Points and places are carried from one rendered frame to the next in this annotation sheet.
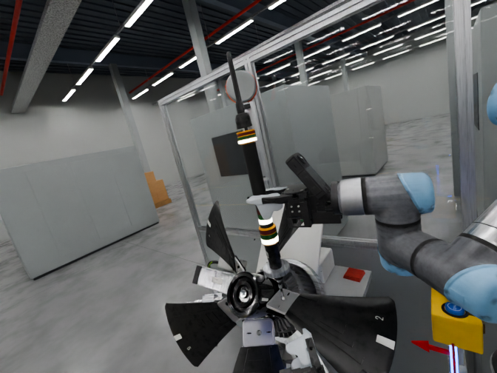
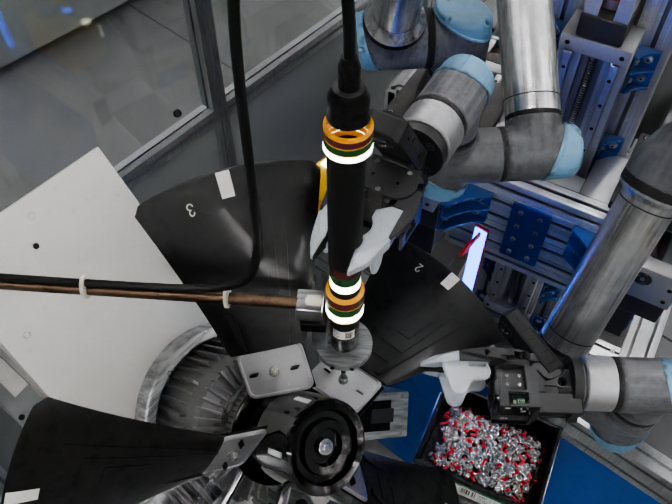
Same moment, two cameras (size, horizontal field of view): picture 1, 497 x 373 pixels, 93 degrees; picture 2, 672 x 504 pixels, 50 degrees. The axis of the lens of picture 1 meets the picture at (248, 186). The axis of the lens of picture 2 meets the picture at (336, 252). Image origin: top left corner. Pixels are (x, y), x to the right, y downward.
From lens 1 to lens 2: 83 cm
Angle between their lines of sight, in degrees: 81
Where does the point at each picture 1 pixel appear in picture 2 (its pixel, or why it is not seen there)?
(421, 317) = not seen: hidden behind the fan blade
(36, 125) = not seen: outside the picture
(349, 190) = (453, 128)
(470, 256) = (552, 130)
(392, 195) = (479, 104)
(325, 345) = (445, 348)
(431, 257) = (527, 151)
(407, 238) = (485, 147)
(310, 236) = (157, 270)
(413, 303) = not seen: hidden behind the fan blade
